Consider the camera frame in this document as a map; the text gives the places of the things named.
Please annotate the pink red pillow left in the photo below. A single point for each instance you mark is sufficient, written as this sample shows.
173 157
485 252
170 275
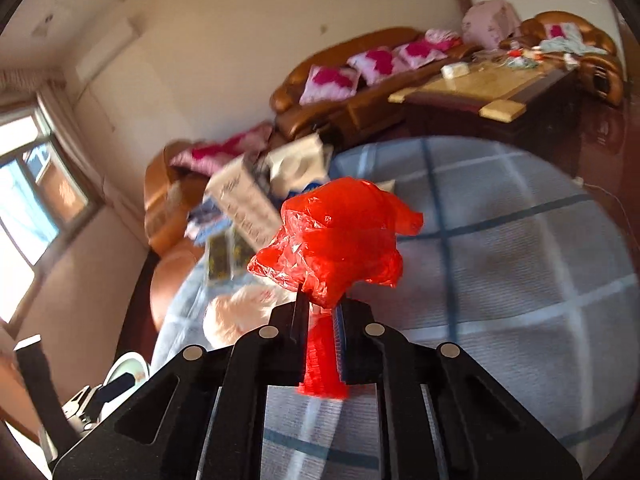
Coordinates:
334 84

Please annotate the patterned paper sheet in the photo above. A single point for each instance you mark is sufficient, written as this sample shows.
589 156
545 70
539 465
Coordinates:
227 255

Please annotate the pink red pillow right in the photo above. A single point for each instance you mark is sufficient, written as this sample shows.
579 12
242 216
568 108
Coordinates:
419 53

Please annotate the orange leather chaise sofa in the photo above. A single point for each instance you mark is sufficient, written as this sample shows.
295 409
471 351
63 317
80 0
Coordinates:
169 195

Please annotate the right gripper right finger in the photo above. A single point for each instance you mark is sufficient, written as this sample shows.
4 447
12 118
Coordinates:
370 353

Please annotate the pink cloth covered object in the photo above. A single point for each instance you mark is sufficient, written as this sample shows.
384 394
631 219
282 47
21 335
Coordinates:
489 22

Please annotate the pinkish clear plastic bag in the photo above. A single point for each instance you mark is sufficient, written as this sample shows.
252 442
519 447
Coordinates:
230 316

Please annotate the pink red pillow middle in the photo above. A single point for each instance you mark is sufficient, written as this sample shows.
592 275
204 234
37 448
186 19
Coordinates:
377 64

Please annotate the wooden coffee table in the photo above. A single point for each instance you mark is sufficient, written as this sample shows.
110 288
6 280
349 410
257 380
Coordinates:
495 101

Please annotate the brown leather armchair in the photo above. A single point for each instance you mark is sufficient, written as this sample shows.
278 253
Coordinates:
560 35

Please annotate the window with frame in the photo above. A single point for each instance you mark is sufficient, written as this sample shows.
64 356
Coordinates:
45 203

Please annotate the tall white grey carton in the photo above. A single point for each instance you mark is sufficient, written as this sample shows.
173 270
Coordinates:
238 195

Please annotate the pink red pillow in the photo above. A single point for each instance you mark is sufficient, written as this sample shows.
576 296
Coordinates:
377 64
419 53
334 84

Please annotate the red plastic bag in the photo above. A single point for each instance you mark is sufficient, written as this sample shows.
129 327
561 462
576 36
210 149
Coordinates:
332 237

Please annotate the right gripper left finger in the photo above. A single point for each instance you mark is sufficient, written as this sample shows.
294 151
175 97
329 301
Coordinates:
271 355

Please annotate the white air conditioner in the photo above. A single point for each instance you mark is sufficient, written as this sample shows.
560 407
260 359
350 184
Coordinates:
108 47

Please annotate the pink pillow on chaise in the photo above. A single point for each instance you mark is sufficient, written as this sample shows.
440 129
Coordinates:
208 158

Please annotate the brown leather long sofa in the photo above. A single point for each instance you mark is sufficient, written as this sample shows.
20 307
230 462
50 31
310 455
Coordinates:
369 111

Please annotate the beige curtain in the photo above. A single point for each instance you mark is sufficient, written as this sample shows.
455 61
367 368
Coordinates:
48 87

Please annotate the blue plaid tablecloth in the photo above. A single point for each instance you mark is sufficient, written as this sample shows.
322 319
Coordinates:
516 268

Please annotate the standing blue milk carton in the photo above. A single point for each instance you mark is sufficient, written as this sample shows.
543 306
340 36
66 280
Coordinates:
294 166

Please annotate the folded blue plaid cloths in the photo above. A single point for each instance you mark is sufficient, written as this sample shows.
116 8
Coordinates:
202 220

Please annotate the white tissue box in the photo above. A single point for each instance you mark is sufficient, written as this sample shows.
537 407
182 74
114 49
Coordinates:
455 70

